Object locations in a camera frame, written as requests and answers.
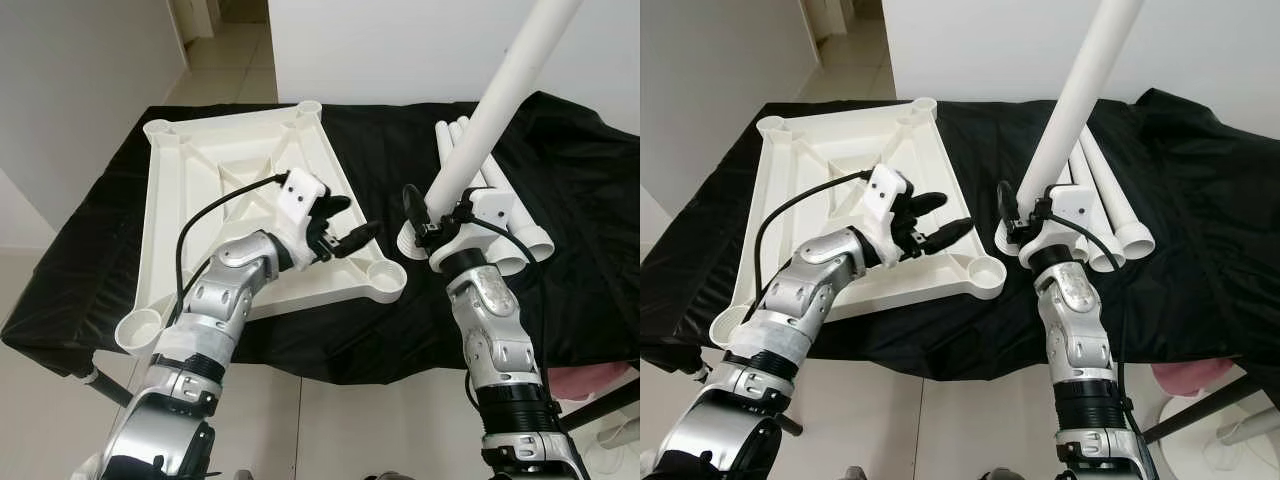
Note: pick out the white plastic table leg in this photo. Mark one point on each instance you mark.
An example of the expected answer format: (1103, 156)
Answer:
(508, 264)
(408, 243)
(1135, 240)
(1105, 262)
(535, 242)
(1008, 243)
(510, 80)
(1085, 90)

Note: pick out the white plastic table top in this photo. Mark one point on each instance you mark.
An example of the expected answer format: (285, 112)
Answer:
(230, 160)
(830, 160)

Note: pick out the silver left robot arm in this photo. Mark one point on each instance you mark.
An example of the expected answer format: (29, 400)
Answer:
(215, 300)
(810, 290)

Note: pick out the black table cloth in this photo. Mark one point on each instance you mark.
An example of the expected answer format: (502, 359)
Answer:
(560, 300)
(1200, 300)

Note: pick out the pink cushion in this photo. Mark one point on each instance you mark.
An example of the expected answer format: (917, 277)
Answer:
(1190, 378)
(590, 385)

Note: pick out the white round floor base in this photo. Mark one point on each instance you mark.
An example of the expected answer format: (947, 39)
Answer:
(610, 450)
(1190, 440)

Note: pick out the white plastic pipe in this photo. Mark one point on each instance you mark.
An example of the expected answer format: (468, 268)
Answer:
(1250, 430)

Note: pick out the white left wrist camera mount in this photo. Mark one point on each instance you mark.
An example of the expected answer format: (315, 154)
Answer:
(885, 195)
(300, 200)

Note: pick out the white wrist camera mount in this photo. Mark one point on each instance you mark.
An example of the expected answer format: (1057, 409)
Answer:
(885, 195)
(300, 200)
(492, 208)
(1075, 205)

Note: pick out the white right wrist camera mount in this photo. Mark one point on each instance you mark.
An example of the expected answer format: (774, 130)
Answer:
(492, 208)
(1075, 205)

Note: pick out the white door frame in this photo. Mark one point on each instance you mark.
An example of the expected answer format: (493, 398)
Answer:
(830, 12)
(190, 15)

